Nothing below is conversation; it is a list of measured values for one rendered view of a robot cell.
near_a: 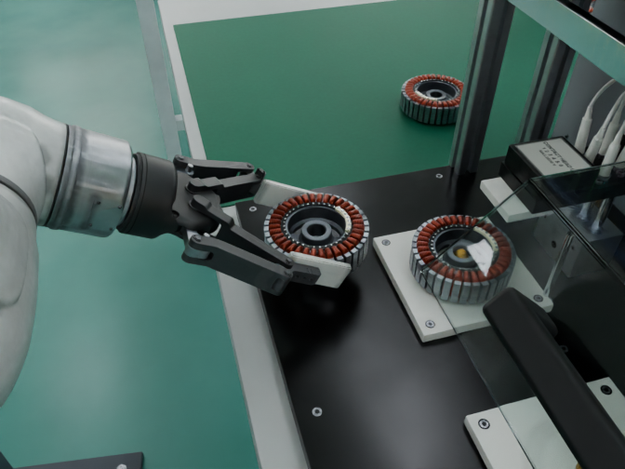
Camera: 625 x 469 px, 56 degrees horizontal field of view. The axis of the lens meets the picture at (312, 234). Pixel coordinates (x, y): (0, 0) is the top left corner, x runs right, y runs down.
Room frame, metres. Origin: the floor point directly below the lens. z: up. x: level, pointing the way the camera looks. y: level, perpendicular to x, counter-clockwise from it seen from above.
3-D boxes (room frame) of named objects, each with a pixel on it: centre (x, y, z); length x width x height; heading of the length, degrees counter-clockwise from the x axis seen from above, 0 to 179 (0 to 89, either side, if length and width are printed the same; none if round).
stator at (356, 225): (0.46, 0.00, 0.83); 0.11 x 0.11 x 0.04
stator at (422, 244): (0.46, -0.16, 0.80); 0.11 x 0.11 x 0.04
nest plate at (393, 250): (0.46, -0.16, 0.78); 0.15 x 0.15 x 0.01; 16
